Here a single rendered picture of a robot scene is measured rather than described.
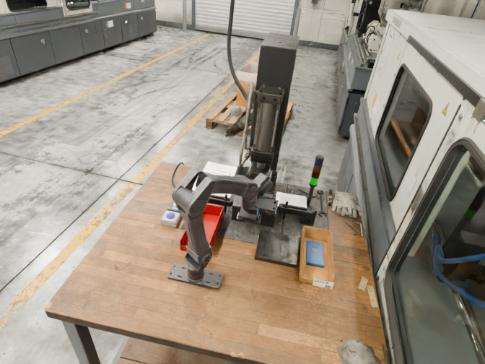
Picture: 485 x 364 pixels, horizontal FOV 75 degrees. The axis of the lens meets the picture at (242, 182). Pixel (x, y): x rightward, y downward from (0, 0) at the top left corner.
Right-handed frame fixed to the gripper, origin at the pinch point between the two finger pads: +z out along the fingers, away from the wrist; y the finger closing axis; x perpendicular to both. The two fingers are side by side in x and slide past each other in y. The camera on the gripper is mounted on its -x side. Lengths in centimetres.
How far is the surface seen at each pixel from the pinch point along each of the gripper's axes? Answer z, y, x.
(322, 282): -3.8, -22.8, -32.7
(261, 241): 4.3, -9.8, -7.2
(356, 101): 190, 243, -90
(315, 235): 7.9, -1.2, -29.5
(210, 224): 8.6, -5.4, 16.9
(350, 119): 212, 231, -89
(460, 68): -51, 43, -60
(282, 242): 5.3, -8.0, -16.0
